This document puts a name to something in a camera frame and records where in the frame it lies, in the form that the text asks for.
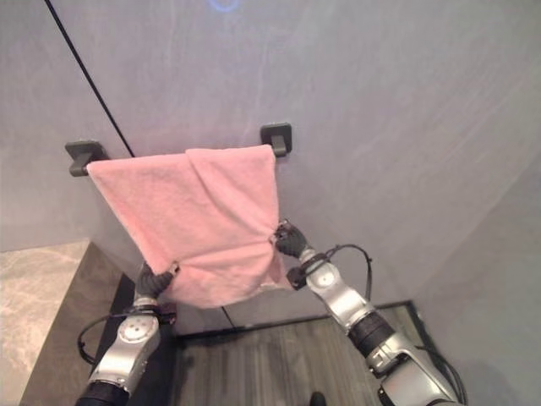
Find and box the dark grey towel rail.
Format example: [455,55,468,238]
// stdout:
[64,122,294,177]

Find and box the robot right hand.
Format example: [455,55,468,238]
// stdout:
[270,218,309,260]

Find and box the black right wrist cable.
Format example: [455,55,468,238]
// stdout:
[325,244,374,299]

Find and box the pink terry towel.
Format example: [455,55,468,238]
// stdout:
[86,144,287,310]

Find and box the marble sink counter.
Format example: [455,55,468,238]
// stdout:
[0,239,123,406]

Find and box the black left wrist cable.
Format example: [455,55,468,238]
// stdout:
[77,311,133,365]

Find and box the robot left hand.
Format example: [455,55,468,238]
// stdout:
[134,261,182,299]

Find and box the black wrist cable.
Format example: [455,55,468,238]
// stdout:
[325,244,374,299]
[77,311,133,365]

